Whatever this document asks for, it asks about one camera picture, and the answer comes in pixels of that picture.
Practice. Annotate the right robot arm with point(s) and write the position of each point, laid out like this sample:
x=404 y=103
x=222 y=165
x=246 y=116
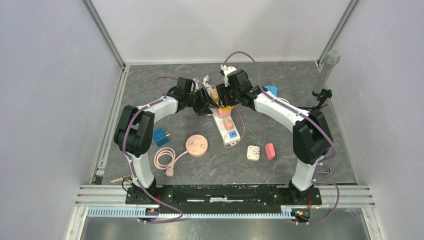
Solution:
x=311 y=137

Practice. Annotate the white power strip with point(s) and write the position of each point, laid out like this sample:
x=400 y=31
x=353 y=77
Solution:
x=230 y=138

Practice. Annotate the beige cube adapter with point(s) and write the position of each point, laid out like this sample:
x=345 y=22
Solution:
x=214 y=95

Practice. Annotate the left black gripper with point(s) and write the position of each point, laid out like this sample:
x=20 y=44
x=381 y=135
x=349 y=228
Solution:
x=205 y=102

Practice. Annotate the yellow cube adapter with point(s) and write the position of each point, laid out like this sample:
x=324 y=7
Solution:
x=227 y=108

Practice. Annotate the light blue square plug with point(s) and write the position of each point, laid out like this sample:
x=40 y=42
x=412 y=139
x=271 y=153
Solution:
x=272 y=89

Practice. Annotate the pink cube adapter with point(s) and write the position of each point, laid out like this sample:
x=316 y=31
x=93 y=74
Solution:
x=221 y=114

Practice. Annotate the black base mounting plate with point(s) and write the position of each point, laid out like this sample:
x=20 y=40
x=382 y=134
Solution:
x=224 y=199

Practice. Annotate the blue cube socket adapter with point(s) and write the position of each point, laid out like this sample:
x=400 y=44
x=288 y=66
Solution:
x=160 y=137

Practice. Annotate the grey microphone on stand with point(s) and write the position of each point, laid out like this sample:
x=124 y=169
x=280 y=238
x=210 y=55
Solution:
x=331 y=59

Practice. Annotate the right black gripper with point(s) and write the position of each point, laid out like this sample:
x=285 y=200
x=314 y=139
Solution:
x=222 y=90

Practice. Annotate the light blue cable duct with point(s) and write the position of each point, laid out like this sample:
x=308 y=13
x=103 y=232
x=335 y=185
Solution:
x=152 y=213

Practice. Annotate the pink plug adapter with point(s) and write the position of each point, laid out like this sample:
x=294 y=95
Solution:
x=270 y=151

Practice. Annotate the small salmon charger plug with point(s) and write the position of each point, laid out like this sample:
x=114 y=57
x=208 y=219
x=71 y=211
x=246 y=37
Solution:
x=228 y=124

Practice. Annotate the pink round socket base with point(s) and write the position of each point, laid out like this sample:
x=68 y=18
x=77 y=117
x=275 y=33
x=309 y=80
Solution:
x=196 y=145

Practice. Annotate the white usb charger plug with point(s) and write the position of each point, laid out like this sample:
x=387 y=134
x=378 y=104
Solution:
x=253 y=153

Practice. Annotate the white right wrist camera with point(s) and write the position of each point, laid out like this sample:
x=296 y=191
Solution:
x=226 y=71

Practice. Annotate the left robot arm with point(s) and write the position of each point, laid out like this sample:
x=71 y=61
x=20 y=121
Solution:
x=134 y=131

